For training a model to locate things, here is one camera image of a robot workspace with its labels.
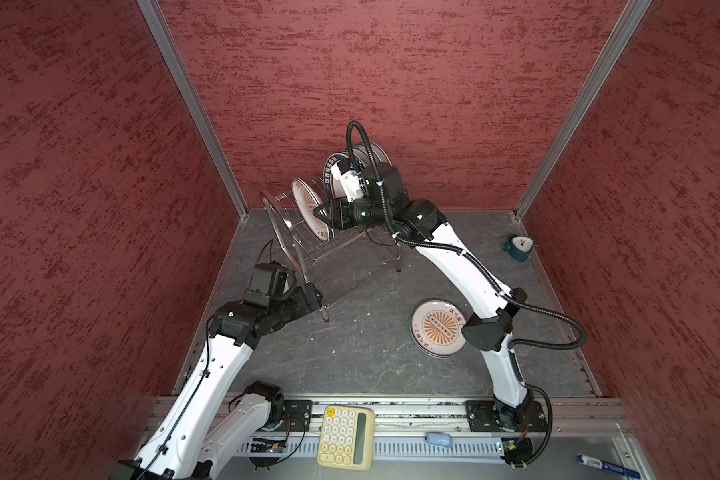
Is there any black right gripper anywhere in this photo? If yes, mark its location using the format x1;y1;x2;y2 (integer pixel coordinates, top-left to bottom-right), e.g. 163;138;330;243
315;193;394;230

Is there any orange patterned plate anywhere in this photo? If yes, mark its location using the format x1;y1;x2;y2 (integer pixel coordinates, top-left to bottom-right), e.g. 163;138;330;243
410;299;468;358
292;178;331;242

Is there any stainless steel dish rack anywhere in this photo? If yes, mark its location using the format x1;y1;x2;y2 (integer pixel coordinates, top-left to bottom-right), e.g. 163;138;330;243
260;190;403;319

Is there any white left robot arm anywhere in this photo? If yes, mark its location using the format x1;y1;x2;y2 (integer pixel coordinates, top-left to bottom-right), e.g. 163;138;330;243
110;261;323;479

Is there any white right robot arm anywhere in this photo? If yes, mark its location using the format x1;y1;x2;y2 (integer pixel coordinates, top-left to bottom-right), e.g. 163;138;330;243
314;159;534;431

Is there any red green rimmed plate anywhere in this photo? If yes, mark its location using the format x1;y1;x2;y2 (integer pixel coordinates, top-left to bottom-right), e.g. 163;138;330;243
322;152;349;200

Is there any yellow calculator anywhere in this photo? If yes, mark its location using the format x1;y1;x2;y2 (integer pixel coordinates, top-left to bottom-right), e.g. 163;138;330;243
317;405;376;472

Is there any left circuit board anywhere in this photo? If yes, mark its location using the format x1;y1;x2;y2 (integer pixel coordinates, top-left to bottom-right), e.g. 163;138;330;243
250;438;288;455

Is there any circuit board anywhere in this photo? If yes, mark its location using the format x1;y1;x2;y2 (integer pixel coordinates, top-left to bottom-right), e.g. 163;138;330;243
250;438;288;455
501;438;516;454

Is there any green white alarm clock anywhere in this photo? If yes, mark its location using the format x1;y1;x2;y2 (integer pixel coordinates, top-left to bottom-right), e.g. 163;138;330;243
503;235;536;262

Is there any right circuit board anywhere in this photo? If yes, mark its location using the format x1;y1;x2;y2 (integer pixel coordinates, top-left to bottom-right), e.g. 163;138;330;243
501;438;516;454

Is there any blue white marker pen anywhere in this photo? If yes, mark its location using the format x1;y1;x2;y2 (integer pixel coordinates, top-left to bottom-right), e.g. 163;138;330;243
577;454;642;480

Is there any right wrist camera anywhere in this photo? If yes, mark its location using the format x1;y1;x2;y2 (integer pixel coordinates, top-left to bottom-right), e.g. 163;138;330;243
337;161;365;202

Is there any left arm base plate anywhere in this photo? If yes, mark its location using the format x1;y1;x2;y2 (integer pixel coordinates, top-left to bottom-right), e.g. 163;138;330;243
268;399;314;432

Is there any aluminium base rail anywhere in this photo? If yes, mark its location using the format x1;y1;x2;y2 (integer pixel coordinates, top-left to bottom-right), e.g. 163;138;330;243
214;396;634;464

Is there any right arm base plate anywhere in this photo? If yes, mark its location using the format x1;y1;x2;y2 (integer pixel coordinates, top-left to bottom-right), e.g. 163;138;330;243
465;400;548;434

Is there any aluminium corner post left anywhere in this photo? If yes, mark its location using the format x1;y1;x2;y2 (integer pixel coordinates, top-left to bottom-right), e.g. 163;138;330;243
137;0;250;221

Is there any aluminium corner post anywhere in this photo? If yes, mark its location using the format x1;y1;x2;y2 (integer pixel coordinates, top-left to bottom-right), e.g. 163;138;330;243
137;0;250;221
514;0;652;224

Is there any black corrugated cable hose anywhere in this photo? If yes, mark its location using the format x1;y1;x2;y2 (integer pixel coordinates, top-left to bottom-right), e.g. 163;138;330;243
346;121;589;352

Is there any aluminium corner post right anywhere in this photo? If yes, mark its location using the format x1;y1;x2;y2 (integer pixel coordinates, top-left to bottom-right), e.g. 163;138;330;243
514;0;652;224

